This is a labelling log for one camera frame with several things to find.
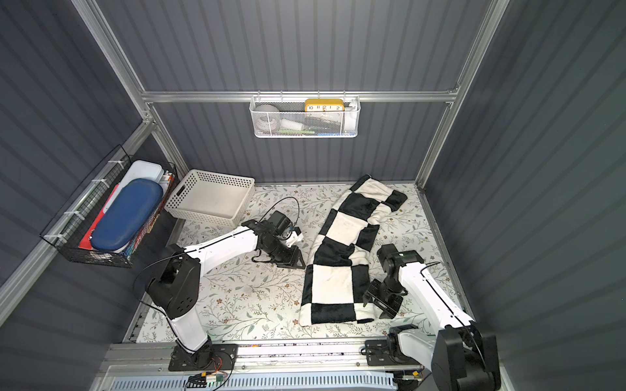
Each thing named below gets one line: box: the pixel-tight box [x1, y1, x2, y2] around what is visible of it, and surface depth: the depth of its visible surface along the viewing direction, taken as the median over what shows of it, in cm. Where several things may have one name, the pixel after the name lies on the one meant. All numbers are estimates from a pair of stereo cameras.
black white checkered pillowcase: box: [299, 174, 408, 327], surface depth 93 cm
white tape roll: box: [252, 104, 282, 132], surface depth 88 cm
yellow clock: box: [304, 98, 345, 113], surface depth 90 cm
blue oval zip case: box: [90, 177, 164, 251], surface depth 69 cm
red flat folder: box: [78, 184, 120, 251], surface depth 68 cm
